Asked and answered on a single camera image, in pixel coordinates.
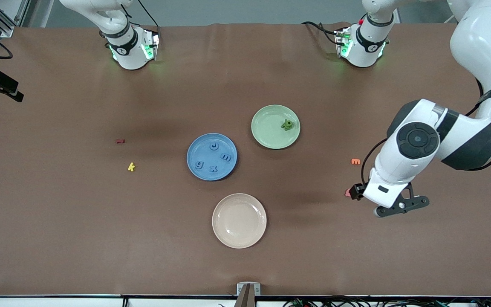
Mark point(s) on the blue lowercase letter m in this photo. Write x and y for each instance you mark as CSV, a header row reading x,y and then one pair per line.
x,y
226,157

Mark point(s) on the blue lowercase letter c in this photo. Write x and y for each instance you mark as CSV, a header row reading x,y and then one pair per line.
x,y
214,149

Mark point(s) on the blue lowercase letter g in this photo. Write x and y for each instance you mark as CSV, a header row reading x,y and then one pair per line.
x,y
196,164

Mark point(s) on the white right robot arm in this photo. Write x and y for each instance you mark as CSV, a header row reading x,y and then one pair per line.
x,y
128,51

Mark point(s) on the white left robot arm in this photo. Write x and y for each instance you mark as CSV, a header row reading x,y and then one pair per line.
x,y
484,42

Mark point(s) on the green plate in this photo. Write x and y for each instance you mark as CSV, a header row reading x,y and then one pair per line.
x,y
267,128

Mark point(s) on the beige pink plate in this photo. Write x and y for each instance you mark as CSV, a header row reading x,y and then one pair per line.
x,y
239,221

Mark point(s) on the dark brown pole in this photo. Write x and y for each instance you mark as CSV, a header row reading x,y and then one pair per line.
x,y
247,298

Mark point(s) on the blue plate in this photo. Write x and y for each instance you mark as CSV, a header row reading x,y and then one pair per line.
x,y
205,151

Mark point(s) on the yellow lowercase letter k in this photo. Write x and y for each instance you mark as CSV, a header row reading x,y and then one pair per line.
x,y
130,166

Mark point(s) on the brown table mat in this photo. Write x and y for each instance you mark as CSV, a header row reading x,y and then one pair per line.
x,y
58,234

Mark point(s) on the grey metal bracket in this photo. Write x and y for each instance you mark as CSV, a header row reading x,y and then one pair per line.
x,y
239,290

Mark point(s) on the white table edge rail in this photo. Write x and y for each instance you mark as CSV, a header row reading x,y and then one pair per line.
x,y
58,302

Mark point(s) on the aluminium frame post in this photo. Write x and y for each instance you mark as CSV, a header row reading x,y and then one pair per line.
x,y
7,32

